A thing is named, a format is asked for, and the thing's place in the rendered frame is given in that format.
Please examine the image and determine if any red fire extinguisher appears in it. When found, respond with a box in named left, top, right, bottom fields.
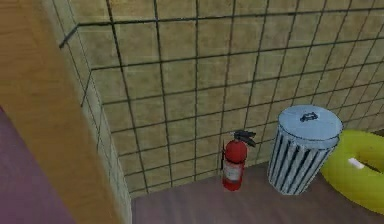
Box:
left=221, top=129, right=258, bottom=192

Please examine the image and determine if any light blue ribbed bin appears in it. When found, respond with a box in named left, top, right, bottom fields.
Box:
left=267, top=104, right=344, bottom=196

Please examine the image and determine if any yellow swim ring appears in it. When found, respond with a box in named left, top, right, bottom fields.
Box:
left=320, top=129, right=384, bottom=216

